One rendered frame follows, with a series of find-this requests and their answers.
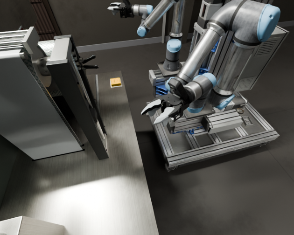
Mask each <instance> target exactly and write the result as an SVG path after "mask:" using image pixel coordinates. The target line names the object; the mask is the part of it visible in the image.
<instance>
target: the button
mask: <svg viewBox="0 0 294 235"><path fill-rule="evenodd" d="M111 85H112V87H115V86H121V82H120V78H113V79H111Z"/></svg>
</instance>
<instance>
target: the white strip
mask: <svg viewBox="0 0 294 235"><path fill-rule="evenodd" d="M27 59H28V55H27V54H26V52H20V50H13V51H4V52H0V135H2V136H3V137H4V138H6V139H7V140H8V141H10V142H11V143H12V144H14V145H15V146H16V147H18V148H19V149H21V150H22V151H23V152H25V153H26V154H27V155H28V156H30V157H31V158H32V159H33V160H32V161H36V160H41V159H47V158H51V157H56V156H61V155H65V154H70V153H75V152H81V151H85V149H82V148H81V146H80V145H79V143H78V142H77V141H76V139H75V138H74V136H73V135H72V133H71V132H70V130H69V129H68V127H67V126H66V124H65V123H64V121H63V120H62V118H61V117H60V115H59V114H58V113H57V111H56V110H55V108H54V106H53V105H52V103H51V102H50V101H49V99H48V98H47V96H46V95H45V93H44V92H43V90H42V89H41V87H40V86H39V84H38V83H37V81H36V80H35V78H34V77H33V76H32V74H31V73H30V71H29V70H28V68H27V66H26V65H25V63H24V62H23V60H27Z"/></svg>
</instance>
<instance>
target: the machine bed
mask: <svg viewBox="0 0 294 235"><path fill-rule="evenodd" d="M95 75H98V88H99V102H100V115H101V118H102V121H103V123H104V126H105V129H106V132H107V135H106V141H107V152H108V154H109V158H107V159H102V160H99V159H98V157H97V155H96V154H95V152H94V150H93V148H92V146H91V145H90V143H89V141H88V139H87V137H86V136H85V134H84V132H83V130H82V128H81V127H80V125H79V123H78V121H77V120H76V118H75V116H74V114H70V115H65V116H64V117H65V118H66V120H67V122H68V123H69V125H70V126H71V128H72V129H73V131H74V132H75V134H76V136H77V137H78V139H79V140H80V142H81V143H82V145H81V148H82V149H85V151H81V152H75V153H70V154H65V155H61V156H56V157H51V158H47V159H41V160H36V161H32V160H33V159H32V158H31V157H30V156H28V155H27V154H26V153H25V152H23V151H22V150H21V149H19V150H18V152H17V155H16V159H15V162H14V166H13V169H12V172H11V175H10V178H9V181H8V185H7V188H6V191H5V194H4V198H3V201H2V204H1V207H0V221H3V220H7V219H11V218H15V217H19V216H26V217H30V218H34V219H38V220H42V221H48V222H51V223H56V224H60V225H64V234H63V235H159V233H158V228H157V224H156V220H155V216H154V211H153V206H152V202H151V198H150V194H149V189H148V185H147V180H146V176H145V172H144V167H143V164H142V159H141V155H140V150H139V145H138V141H137V137H136V133H135V129H134V125H133V119H132V115H131V111H130V107H129V102H128V98H127V94H126V89H125V85H124V80H123V76H122V72H121V71H114V72H107V73H100V74H93V75H86V76H87V79H88V82H89V84H90V87H91V90H92V93H93V95H94V98H95V99H96V85H95ZM113 78H120V79H121V83H122V86H120V87H114V88H111V84H110V80H111V79H113Z"/></svg>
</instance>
